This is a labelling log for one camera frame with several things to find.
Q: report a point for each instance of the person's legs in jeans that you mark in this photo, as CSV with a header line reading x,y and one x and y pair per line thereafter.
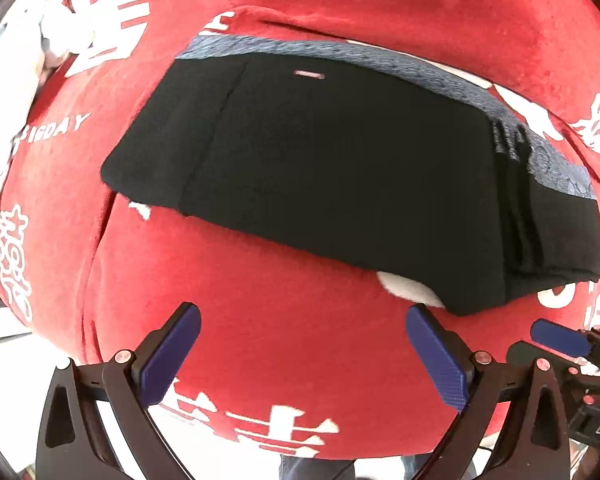
x,y
312,469

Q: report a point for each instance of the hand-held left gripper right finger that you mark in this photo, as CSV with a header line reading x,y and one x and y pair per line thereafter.
x,y
437,360

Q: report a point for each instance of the white grey clothing pile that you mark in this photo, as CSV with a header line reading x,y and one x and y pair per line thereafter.
x,y
25,60

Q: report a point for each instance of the black pants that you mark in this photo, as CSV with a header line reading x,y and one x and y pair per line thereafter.
x,y
340,175

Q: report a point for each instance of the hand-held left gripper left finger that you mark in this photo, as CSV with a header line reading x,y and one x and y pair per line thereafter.
x,y
172,355

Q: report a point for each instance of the red printed blanket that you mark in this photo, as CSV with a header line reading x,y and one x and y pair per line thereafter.
x,y
280,350

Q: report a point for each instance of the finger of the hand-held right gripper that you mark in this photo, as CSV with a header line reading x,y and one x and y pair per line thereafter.
x,y
560,335
530,354

